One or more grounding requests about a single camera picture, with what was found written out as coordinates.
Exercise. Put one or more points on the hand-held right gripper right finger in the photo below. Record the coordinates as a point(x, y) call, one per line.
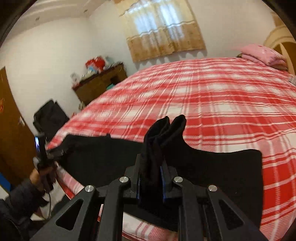
point(164, 183)

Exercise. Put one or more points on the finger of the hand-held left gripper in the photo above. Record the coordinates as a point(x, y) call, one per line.
point(56, 153)

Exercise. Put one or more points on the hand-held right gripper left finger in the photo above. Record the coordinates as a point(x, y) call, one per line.
point(138, 185)

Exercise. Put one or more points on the black pants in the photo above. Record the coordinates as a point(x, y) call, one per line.
point(208, 171)

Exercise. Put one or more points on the person's left forearm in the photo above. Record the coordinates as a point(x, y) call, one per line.
point(18, 204)

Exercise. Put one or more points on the person's left hand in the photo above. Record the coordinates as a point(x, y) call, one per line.
point(37, 177)

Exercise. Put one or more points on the black suitcase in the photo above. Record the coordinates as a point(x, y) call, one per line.
point(49, 120)

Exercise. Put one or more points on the brown wooden door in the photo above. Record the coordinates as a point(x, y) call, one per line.
point(13, 129)

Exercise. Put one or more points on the brown wooden desk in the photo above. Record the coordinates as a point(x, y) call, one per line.
point(97, 85)

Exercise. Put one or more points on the bed with red plaid sheet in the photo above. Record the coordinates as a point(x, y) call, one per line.
point(219, 97)

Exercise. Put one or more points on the beige window curtain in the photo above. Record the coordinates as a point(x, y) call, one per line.
point(161, 30)

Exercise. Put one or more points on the pink folded blanket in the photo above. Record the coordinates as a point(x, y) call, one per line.
point(263, 54)

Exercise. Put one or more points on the cream wooden headboard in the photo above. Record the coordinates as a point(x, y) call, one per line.
point(282, 39)

